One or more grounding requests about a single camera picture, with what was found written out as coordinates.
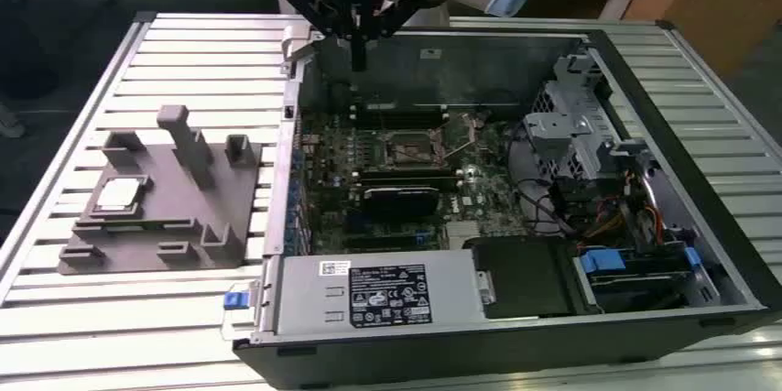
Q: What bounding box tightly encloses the silver CPU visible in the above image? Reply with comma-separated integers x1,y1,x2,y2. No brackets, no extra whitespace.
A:
91,176,151,212

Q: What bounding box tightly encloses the CPU socket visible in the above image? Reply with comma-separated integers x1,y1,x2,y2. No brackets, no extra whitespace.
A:
382,130,442,168

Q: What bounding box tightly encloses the silver metal drive cage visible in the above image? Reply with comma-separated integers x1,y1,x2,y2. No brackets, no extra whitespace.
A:
522,54,649,181

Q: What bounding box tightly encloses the small black graphics card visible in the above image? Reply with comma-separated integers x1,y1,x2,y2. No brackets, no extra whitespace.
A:
359,184,442,218

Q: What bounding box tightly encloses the green motherboard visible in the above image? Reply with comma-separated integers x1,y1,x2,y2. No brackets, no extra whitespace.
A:
298,106,533,257

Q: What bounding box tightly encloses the small silver heatsink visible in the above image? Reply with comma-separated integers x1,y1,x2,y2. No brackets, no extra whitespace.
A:
447,221,484,250

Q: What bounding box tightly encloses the black expansion slot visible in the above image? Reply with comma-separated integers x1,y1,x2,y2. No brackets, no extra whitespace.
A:
342,234,418,251

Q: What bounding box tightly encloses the grey parts rack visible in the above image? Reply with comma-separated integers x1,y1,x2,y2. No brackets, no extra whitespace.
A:
55,104,266,277

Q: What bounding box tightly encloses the white chair base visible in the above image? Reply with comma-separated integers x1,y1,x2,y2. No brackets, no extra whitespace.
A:
0,100,27,139

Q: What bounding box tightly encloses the black plastic shroud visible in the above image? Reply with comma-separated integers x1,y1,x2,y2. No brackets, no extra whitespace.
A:
462,234,603,321

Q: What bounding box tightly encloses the silver power supply unit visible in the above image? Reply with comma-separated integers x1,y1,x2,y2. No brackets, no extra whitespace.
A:
262,253,496,335

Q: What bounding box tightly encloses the blue disk carrier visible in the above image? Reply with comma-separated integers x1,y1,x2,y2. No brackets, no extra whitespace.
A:
578,247,630,277

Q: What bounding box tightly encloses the black PC case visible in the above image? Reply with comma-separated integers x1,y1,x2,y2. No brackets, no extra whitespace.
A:
230,23,782,391

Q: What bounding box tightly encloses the coloured power wire bundle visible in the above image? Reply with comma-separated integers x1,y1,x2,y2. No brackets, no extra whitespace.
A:
583,168,671,245

